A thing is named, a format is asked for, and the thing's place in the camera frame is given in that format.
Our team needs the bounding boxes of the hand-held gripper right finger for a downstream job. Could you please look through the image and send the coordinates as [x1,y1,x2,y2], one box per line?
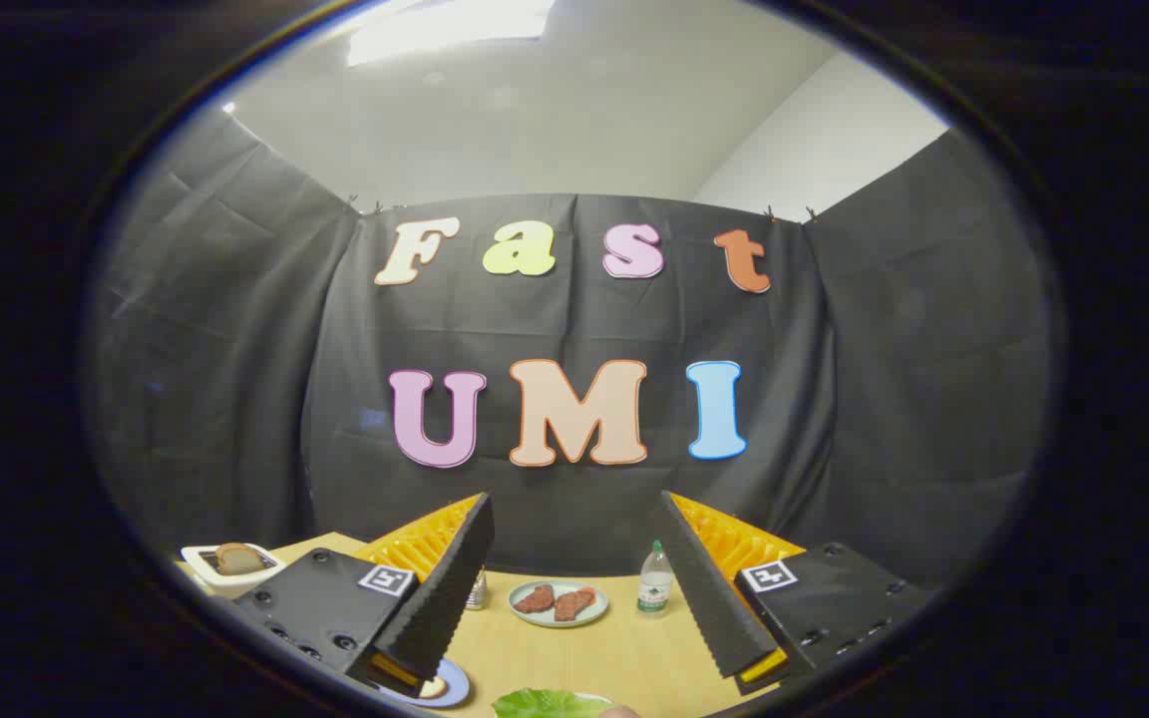
[656,490,938,697]

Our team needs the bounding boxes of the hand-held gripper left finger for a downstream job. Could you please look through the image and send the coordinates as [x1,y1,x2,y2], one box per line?
[220,492,496,699]

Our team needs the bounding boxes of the green lettuce leaf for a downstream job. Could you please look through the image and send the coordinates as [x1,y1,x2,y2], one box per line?
[492,688,615,718]

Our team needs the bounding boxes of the plain bread slice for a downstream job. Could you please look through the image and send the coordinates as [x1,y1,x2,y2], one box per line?
[215,543,267,577]

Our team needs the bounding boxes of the clear water bottle green cap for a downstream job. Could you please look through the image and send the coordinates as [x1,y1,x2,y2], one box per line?
[637,541,675,615]

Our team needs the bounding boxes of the blue plate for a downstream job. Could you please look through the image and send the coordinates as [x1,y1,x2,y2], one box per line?
[375,656,472,710]

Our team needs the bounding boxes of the light green plate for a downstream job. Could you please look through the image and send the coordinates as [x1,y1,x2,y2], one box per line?
[509,581,609,629]

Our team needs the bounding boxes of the white toaster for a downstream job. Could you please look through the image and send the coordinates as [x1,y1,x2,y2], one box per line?
[181,543,287,599]

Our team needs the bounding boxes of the black backdrop cloth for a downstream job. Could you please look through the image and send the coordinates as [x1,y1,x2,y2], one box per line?
[86,105,1054,591]

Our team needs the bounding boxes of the ceiling light panel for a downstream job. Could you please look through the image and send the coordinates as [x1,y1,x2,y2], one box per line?
[347,0,556,68]

